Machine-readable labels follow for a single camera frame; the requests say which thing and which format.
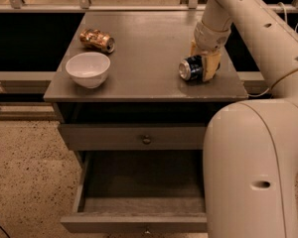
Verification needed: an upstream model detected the round brass drawer knob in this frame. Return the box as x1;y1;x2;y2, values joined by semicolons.
142;135;151;145

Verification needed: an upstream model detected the metal railing frame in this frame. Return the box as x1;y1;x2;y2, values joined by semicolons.
0;0;298;96

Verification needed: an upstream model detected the crushed orange soda can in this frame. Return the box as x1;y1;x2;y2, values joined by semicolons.
79;29;115;54

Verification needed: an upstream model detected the grey wooden drawer cabinet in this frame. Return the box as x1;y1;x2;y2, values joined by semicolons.
43;10;249;169

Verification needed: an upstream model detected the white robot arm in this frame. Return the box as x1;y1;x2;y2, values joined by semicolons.
194;0;298;238

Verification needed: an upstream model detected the white ceramic bowl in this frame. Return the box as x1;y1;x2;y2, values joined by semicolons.
66;52;110;88

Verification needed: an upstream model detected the open grey middle drawer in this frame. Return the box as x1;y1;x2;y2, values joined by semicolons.
61;151;207;234

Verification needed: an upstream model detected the closed grey top drawer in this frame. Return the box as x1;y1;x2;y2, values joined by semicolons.
59;124;206;151

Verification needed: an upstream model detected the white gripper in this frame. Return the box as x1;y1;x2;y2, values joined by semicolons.
190;20;231;82

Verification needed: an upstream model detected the blue pepsi can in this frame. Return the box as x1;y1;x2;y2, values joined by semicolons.
179;56;203;81

